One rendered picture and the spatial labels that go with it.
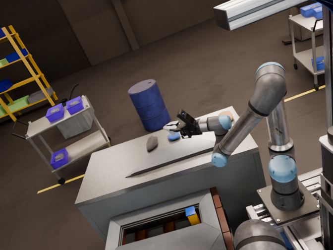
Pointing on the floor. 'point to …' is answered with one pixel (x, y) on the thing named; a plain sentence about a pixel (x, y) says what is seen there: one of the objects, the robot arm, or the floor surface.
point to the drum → (149, 104)
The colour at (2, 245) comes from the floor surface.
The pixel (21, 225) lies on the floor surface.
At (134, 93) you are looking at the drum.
